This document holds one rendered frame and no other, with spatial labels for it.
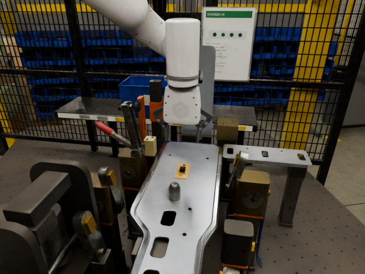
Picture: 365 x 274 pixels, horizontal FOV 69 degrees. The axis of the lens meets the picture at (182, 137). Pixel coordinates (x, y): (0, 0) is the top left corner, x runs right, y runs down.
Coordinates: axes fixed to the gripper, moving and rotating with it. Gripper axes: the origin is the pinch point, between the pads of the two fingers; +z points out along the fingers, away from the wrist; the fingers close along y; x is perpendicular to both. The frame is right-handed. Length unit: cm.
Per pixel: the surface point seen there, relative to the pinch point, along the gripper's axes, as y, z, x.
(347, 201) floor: 117, 112, 123
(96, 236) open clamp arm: -12.4, 7.9, -32.2
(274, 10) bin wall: 53, -28, 240
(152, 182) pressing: -7.5, 12.0, -7.4
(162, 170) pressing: -6.4, 12.0, -0.7
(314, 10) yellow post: 44, -32, 58
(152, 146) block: -11.0, 7.6, 6.2
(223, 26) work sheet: 8, -26, 54
